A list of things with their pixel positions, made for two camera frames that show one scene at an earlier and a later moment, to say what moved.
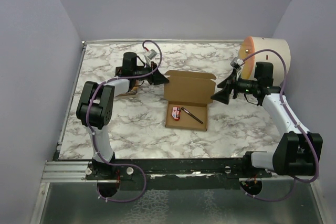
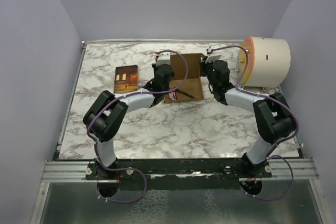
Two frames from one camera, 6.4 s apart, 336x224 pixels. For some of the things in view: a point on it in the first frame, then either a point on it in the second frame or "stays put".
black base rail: [182, 173] stays put
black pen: [192, 115] -> [185, 93]
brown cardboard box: [188, 93] -> [192, 89]
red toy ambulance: [176, 112] -> [173, 95]
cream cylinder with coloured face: [260, 50] stays put
